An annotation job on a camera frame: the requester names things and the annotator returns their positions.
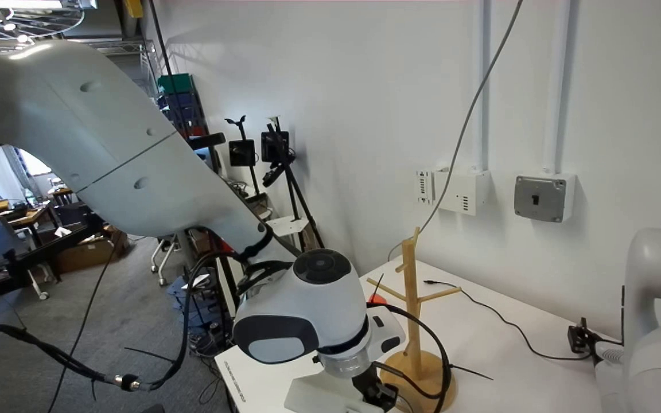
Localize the blue storage crate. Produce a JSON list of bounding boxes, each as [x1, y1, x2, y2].
[[162, 89, 212, 143]]

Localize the black workbench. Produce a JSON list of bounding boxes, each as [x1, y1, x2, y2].
[[0, 217, 112, 311]]

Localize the small white shelf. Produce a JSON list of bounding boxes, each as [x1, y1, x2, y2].
[[268, 217, 313, 238]]

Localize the white labelled wall box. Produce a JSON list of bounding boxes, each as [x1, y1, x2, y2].
[[415, 168, 440, 207]]

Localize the wooden mug tree stand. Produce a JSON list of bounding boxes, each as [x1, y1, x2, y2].
[[365, 228, 463, 413]]

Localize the black plug connector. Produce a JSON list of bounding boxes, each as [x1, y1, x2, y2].
[[566, 317, 603, 363]]

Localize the black camera on tripod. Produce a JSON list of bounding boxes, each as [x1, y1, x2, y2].
[[260, 114, 342, 256], [225, 112, 260, 202]]

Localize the white wall junction box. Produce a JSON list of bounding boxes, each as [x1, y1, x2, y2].
[[432, 168, 493, 219]]

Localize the white wall conduit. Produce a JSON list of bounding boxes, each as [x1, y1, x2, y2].
[[555, 0, 582, 176], [477, 0, 493, 174]]

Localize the cardboard box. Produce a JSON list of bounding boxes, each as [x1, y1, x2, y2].
[[53, 228, 130, 276]]

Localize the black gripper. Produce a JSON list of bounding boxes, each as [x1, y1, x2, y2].
[[348, 366, 401, 413]]

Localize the grey wall junction box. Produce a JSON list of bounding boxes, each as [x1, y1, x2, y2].
[[512, 171, 579, 225]]

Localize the grey hanging cable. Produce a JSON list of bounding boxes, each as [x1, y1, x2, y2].
[[386, 0, 525, 265]]

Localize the green storage crate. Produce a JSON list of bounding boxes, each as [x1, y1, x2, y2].
[[155, 72, 197, 99]]

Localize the thin black cable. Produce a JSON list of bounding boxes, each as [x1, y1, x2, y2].
[[419, 277, 579, 363]]

